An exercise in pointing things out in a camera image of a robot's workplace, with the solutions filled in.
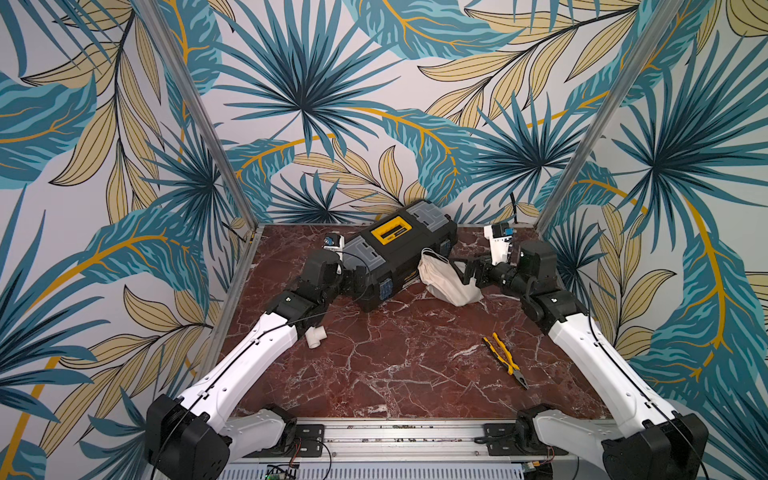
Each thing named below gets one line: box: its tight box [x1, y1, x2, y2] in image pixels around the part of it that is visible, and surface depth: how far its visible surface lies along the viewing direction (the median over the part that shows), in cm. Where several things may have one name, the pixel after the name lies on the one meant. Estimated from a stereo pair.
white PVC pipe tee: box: [304, 325, 327, 349], surface depth 90 cm
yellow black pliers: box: [483, 332, 529, 390], surface depth 87 cm
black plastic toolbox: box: [342, 200, 459, 312], surface depth 94 cm
